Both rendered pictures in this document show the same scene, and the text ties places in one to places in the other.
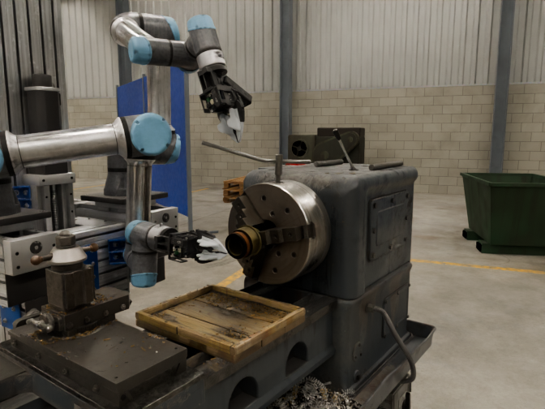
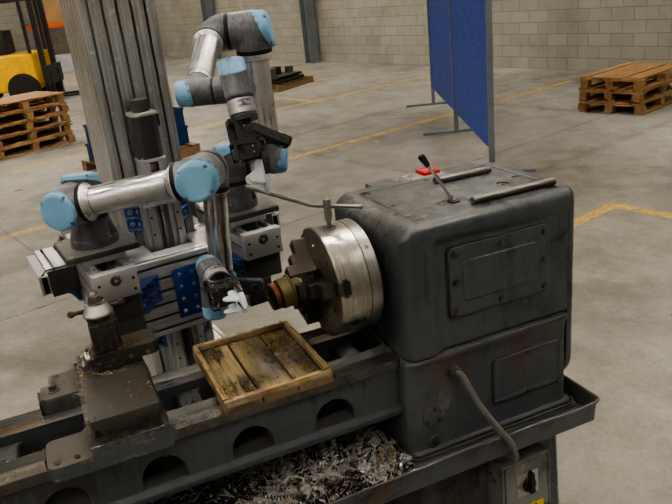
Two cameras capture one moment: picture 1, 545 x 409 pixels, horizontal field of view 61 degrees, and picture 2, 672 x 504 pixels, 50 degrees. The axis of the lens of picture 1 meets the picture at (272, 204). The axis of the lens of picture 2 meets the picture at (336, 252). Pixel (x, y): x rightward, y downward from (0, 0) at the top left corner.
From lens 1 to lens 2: 1.14 m
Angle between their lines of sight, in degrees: 33
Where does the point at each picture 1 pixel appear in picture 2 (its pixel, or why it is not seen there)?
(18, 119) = (124, 143)
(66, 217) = (176, 234)
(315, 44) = not seen: outside the picture
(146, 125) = (187, 175)
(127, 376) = (100, 419)
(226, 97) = (248, 150)
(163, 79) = (259, 85)
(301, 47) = not seen: outside the picture
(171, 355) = (142, 406)
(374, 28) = not seen: outside the picture
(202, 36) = (226, 84)
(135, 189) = (209, 222)
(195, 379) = (160, 427)
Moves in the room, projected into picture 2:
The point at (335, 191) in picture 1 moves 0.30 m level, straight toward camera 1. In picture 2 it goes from (389, 241) to (318, 283)
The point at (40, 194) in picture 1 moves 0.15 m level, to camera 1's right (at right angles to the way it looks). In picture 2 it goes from (146, 215) to (180, 218)
